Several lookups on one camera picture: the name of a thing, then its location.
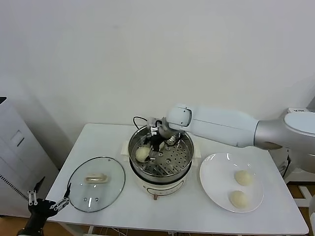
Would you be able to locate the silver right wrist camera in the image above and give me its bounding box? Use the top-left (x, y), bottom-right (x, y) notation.
top-left (147, 117), bottom-right (163, 129)

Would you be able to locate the black cooker power cable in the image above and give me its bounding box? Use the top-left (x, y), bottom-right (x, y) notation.
top-left (132, 116), bottom-right (151, 130)

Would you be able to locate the cream electric cooker base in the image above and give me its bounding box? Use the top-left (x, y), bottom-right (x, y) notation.
top-left (129, 157), bottom-right (199, 201)

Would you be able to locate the large white round plate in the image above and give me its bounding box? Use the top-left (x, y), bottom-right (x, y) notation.
top-left (198, 152), bottom-right (265, 213)

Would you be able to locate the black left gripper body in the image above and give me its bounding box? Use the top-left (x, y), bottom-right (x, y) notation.
top-left (27, 199), bottom-right (57, 218)

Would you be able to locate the grey white cabinet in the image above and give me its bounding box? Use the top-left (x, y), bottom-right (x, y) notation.
top-left (0, 96), bottom-right (60, 218)

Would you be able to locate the round glass pot lid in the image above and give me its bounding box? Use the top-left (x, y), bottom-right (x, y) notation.
top-left (66, 156), bottom-right (126, 213)

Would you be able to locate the black power adapter cable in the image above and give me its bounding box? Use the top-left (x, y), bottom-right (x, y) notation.
top-left (280, 147), bottom-right (293, 178)

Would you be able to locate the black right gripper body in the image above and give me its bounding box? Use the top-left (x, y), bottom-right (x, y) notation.
top-left (150, 133), bottom-right (164, 151)

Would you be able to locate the stainless steel steamer basket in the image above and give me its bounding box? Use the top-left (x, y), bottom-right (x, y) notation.
top-left (121, 122), bottom-right (201, 182)

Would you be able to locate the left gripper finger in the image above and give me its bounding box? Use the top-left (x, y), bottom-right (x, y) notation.
top-left (27, 176), bottom-right (46, 206)
top-left (49, 182), bottom-right (72, 212)

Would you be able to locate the white metal base frame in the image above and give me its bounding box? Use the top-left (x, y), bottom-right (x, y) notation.
top-left (297, 185), bottom-right (315, 208)

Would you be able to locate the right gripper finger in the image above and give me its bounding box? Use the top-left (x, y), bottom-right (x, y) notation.
top-left (145, 148), bottom-right (158, 163)
top-left (140, 135), bottom-right (153, 148)

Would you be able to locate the white side desk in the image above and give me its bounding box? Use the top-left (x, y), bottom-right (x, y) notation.
top-left (286, 107), bottom-right (315, 115)

